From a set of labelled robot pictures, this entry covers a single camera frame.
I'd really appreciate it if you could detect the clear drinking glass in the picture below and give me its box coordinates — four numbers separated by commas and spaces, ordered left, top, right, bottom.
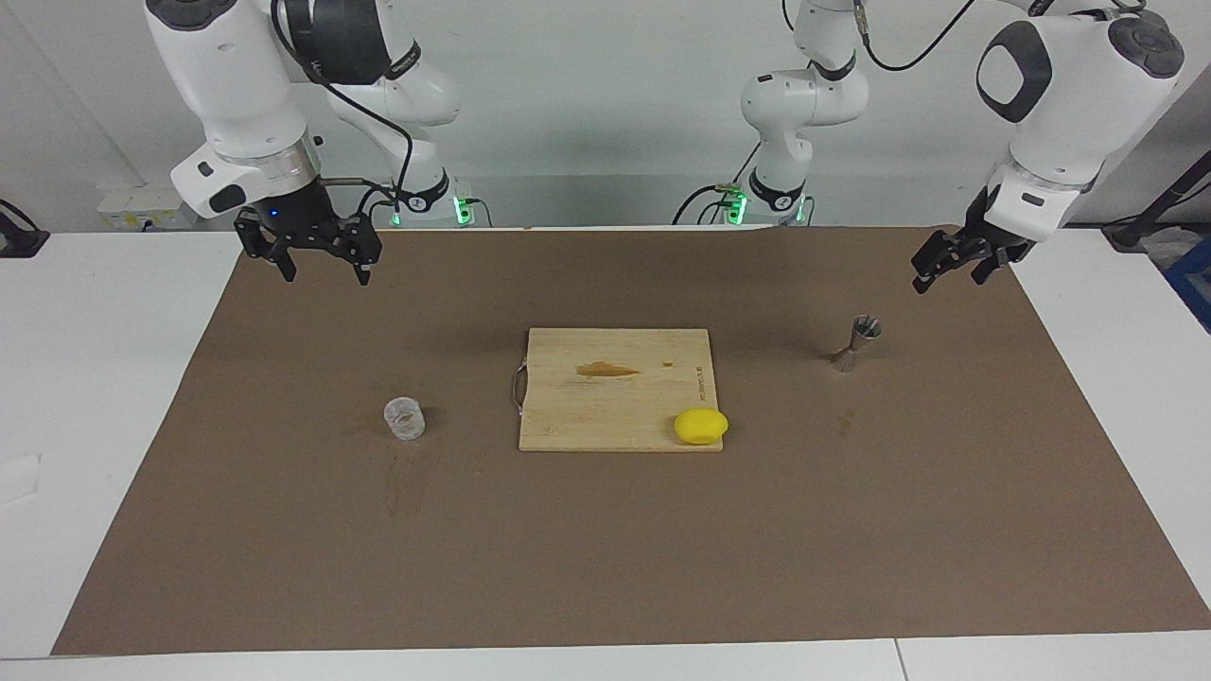
831, 315, 883, 374

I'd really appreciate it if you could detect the white wall power strip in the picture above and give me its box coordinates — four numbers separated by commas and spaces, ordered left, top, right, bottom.
97, 186, 200, 231

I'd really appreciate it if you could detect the brown table mat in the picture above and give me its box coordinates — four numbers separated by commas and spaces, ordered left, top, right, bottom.
52, 225, 1211, 655

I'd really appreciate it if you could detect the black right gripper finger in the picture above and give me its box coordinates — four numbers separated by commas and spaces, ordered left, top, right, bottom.
234, 211, 297, 284
340, 218, 383, 287

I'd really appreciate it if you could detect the black base power cable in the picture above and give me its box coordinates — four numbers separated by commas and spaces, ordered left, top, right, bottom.
673, 142, 763, 226

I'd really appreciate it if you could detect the black clamp stand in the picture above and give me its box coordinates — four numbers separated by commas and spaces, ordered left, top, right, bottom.
0, 199, 50, 258

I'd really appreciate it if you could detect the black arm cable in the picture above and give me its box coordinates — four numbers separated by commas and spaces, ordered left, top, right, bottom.
781, 0, 980, 73
272, 0, 415, 228

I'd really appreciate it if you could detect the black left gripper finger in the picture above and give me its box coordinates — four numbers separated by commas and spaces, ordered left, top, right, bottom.
970, 248, 1014, 286
911, 230, 972, 294

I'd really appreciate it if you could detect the wooden cutting board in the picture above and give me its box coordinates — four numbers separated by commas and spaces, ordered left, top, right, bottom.
512, 327, 725, 453

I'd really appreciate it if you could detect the black tripod leg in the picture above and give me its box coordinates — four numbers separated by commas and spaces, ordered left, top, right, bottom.
1102, 151, 1211, 252

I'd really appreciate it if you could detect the white paper patch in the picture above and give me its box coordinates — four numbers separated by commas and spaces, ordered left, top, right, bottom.
0, 454, 44, 504

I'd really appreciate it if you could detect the yellow lemon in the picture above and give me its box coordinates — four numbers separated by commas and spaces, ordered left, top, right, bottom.
674, 409, 729, 445

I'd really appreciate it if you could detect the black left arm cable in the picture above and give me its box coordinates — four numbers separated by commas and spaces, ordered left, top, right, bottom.
781, 0, 980, 73

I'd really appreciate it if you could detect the small clear glass cup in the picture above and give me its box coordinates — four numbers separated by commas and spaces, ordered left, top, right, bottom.
382, 396, 427, 441

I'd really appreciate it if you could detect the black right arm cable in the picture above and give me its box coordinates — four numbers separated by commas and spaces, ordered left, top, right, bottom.
272, 0, 415, 228

